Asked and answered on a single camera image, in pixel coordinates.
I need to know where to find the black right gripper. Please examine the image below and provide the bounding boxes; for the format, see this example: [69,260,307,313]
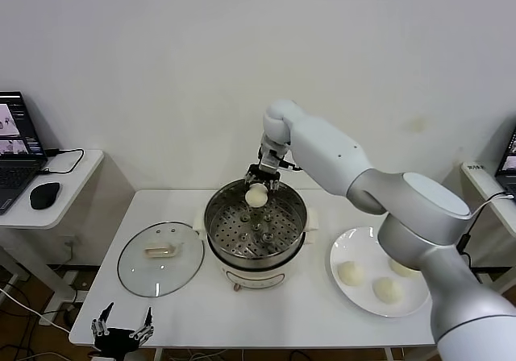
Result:
[243,163,281,193]

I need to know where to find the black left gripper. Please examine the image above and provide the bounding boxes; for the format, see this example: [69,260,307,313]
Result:
[90,301,156,358]

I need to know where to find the white steamed baozi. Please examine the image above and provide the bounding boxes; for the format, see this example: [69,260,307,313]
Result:
[336,260,365,288]
[372,276,405,304]
[244,186,268,209]
[389,258,420,278]

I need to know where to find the round glass pot lid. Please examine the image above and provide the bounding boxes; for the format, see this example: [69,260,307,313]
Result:
[117,222,206,298]

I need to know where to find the perforated steel steamer basket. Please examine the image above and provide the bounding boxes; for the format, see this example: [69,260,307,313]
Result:
[193,178,320,259]

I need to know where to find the cream electric cooking pot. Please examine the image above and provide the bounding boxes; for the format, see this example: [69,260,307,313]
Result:
[207,231,307,293]

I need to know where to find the white round plate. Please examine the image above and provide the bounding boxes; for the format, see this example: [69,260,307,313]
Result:
[329,226,431,317]

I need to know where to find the black computer mouse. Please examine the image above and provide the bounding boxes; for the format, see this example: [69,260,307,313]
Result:
[29,182,61,211]

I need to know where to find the black open laptop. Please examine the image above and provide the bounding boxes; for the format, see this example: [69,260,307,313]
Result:
[493,119,516,201]
[0,91,49,217]

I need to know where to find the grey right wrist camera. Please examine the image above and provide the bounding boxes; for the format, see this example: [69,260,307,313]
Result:
[256,143,284,173]

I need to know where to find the white floor cable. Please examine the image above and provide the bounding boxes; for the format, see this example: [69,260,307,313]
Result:
[0,287,70,334]

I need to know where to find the black laptop cable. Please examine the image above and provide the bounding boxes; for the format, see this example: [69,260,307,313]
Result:
[39,148,85,176]

